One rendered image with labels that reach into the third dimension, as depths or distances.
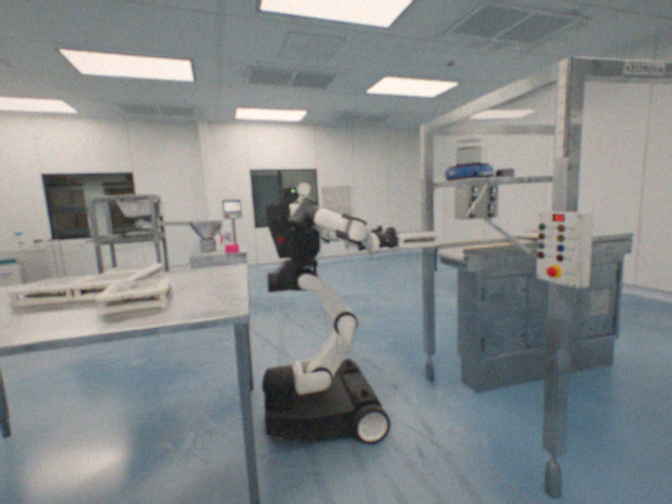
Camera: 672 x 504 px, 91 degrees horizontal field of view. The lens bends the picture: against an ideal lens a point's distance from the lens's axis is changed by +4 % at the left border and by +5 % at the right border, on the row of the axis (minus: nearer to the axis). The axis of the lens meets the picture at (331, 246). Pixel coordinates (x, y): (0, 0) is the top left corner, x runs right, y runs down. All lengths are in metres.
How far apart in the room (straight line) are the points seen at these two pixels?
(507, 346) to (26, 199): 7.07
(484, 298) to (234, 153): 5.57
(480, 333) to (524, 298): 0.39
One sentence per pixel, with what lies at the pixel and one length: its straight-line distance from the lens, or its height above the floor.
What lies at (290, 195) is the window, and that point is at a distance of 6.95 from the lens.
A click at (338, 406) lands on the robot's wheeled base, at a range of 2.02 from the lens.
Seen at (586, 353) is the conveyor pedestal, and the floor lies 0.12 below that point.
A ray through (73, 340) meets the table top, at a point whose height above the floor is 0.88.
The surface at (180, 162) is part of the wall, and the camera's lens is 6.86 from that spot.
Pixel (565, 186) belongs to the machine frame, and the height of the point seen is 1.30.
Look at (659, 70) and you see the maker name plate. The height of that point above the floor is 1.72.
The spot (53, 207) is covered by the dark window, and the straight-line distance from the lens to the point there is 7.25.
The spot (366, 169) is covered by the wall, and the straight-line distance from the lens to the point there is 7.56.
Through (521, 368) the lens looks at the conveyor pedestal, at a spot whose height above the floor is 0.11.
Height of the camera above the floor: 1.29
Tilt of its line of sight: 8 degrees down
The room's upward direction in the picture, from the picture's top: 3 degrees counter-clockwise
